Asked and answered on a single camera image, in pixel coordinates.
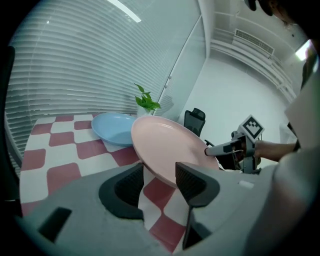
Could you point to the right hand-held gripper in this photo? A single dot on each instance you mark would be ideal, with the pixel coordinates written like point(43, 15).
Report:
point(251, 127)

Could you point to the person's right forearm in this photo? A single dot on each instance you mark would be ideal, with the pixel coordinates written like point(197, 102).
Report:
point(275, 150)

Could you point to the ceiling light panel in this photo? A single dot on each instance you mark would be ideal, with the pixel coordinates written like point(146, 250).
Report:
point(301, 52)

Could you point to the green potted plant white pot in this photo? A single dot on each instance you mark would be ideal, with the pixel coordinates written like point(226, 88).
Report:
point(146, 102)

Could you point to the red white checkered tablecloth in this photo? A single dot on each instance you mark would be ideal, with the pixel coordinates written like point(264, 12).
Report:
point(62, 160)

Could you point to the white window blinds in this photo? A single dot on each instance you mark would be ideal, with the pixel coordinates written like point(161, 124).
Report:
point(75, 62)

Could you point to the white ceiling pipes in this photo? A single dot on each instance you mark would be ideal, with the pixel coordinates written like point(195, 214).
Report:
point(277, 75)

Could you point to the big blue plate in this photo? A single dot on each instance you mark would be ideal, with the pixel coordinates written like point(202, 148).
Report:
point(112, 127)

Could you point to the black head-mounted camera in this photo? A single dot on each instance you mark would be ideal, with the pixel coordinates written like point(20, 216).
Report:
point(251, 3)

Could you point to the white air conditioner vent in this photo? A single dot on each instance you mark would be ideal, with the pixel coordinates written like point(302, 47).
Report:
point(255, 42)

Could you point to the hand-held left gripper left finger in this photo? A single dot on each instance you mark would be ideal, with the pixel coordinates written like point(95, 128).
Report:
point(87, 212)

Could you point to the black mesh office chair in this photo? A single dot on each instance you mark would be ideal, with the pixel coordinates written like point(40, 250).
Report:
point(195, 122)

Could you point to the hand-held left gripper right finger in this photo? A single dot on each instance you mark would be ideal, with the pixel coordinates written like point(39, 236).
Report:
point(220, 200)

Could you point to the big pink plate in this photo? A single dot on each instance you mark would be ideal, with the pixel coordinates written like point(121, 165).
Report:
point(165, 145)

